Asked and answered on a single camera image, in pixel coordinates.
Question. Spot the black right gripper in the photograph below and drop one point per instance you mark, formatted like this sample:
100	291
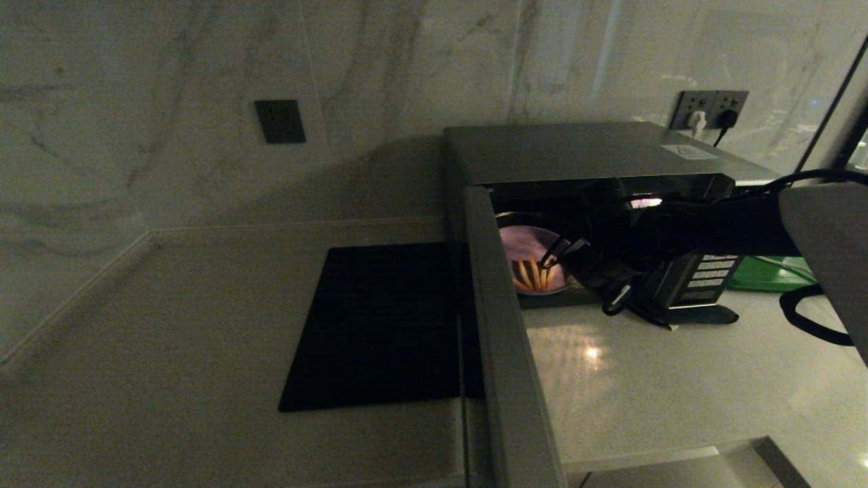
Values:
610	244

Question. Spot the purple plastic plate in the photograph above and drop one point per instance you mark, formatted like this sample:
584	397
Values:
525	247

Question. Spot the silver black microwave oven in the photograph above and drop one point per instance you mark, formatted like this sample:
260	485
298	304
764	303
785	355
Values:
576	150

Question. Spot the orange bread stick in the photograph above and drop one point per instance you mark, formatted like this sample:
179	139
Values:
519	274
532	273
544	276

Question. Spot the black foam pad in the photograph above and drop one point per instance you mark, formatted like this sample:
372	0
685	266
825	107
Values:
705	315

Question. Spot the white power plug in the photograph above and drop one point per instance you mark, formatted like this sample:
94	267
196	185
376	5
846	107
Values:
696	123

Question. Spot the green plastic cutting board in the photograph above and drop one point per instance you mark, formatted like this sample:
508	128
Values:
766	274

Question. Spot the black power plug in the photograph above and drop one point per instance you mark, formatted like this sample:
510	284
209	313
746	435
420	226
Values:
727	119

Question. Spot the white cabinet front panel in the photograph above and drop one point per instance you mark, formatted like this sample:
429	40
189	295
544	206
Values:
678	474

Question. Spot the black glass induction cooktop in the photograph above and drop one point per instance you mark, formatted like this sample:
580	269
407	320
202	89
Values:
380	332

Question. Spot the dark double wall socket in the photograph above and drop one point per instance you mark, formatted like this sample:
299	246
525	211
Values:
712	101

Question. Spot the dark single wall socket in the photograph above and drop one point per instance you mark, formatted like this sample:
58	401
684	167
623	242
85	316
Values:
279	121

